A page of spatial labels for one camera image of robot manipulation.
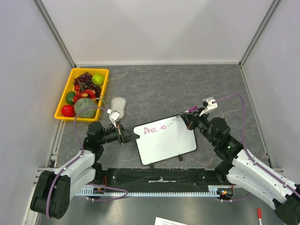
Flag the red strawberries cluster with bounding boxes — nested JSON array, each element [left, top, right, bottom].
[[72, 85, 96, 103]]

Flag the light green apple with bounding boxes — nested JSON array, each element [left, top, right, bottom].
[[91, 74, 105, 86]]

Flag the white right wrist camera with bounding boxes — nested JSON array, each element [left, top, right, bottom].
[[200, 97, 218, 116]]

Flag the red capped marker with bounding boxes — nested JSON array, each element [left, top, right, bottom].
[[257, 208, 263, 225]]

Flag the grey whiteboard eraser sponge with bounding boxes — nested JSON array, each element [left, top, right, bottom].
[[111, 97, 127, 120]]

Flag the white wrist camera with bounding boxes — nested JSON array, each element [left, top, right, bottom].
[[107, 109, 120, 128], [200, 97, 218, 116]]

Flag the aluminium right corner post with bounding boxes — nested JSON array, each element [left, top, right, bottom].
[[239, 0, 281, 68]]

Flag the dark green lime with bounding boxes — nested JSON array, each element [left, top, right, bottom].
[[65, 91, 75, 105]]

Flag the yellow plastic fruit tray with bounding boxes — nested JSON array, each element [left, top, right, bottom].
[[54, 68, 109, 121]]

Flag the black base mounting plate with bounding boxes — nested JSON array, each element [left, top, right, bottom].
[[92, 168, 231, 190]]

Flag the white paper sheet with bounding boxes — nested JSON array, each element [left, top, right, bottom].
[[154, 217, 186, 225]]

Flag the aluminium corner post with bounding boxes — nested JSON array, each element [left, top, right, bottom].
[[33, 0, 77, 68], [239, 0, 281, 68]]

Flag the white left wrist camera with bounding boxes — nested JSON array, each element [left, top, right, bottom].
[[107, 109, 120, 128]]

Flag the green netted melon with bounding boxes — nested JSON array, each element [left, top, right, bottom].
[[74, 98, 97, 118]]

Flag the purple grape bunch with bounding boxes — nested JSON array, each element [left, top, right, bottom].
[[73, 72, 102, 93]]

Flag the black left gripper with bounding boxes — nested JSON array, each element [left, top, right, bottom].
[[98, 121, 139, 145]]

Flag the white marker with magenta cap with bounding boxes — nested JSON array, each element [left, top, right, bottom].
[[172, 106, 197, 120]]

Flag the red apple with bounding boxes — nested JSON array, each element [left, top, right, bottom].
[[61, 105, 75, 117]]

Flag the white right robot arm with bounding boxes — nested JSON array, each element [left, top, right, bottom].
[[179, 109, 300, 225]]

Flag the small black framed whiteboard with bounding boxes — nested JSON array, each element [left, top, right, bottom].
[[133, 115, 197, 165]]

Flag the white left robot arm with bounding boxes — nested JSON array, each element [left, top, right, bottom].
[[30, 121, 140, 219]]

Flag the white toothed cable duct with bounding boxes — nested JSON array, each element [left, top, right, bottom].
[[75, 185, 220, 197]]

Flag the aluminium left corner post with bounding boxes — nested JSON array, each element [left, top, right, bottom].
[[33, 0, 77, 68]]

